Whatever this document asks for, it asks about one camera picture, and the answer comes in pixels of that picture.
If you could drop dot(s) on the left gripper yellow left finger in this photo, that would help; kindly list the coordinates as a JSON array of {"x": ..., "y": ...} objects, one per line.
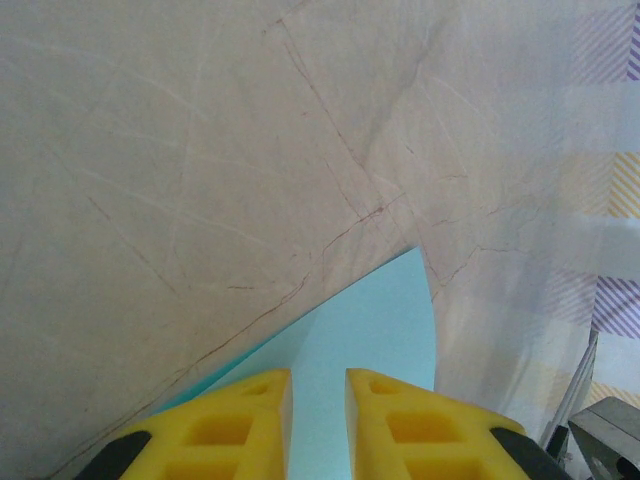
[{"x": 200, "y": 440}]

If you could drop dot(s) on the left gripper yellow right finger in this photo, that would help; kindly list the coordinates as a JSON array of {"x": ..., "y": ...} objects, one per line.
[{"x": 425, "y": 440}]

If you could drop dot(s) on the light blue paper sheet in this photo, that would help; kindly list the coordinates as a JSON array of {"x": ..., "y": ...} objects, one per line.
[{"x": 370, "y": 325}]

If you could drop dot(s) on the aluminium side rail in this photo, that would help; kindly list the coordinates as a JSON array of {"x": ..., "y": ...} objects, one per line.
[{"x": 605, "y": 440}]

